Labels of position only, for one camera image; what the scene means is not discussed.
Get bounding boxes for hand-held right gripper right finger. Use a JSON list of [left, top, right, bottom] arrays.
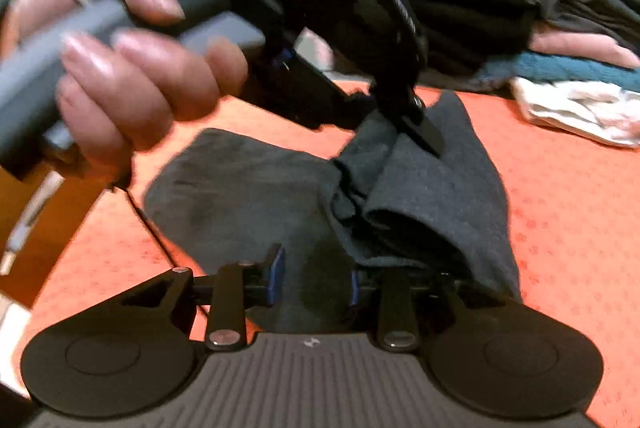
[[350, 268, 471, 353]]

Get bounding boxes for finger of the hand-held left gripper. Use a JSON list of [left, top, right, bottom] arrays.
[[250, 48, 377, 132], [372, 78, 447, 159]]

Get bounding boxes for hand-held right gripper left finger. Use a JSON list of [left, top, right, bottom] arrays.
[[122, 244, 287, 353]]

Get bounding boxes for dark grey pants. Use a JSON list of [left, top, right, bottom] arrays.
[[142, 90, 523, 334]]

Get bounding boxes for folded pastel clothes stack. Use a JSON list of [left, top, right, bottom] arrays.
[[470, 53, 640, 95]]

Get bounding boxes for person's left hand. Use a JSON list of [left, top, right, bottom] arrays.
[[0, 0, 250, 169]]

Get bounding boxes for white folded cloth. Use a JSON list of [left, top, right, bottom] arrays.
[[512, 75, 640, 149]]

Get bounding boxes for pink folded garment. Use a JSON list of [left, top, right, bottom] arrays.
[[530, 28, 640, 70]]

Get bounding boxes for orange patterned tablecloth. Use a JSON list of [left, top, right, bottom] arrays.
[[12, 78, 640, 428]]

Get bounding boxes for wooden chair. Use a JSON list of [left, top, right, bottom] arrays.
[[0, 148, 136, 309]]

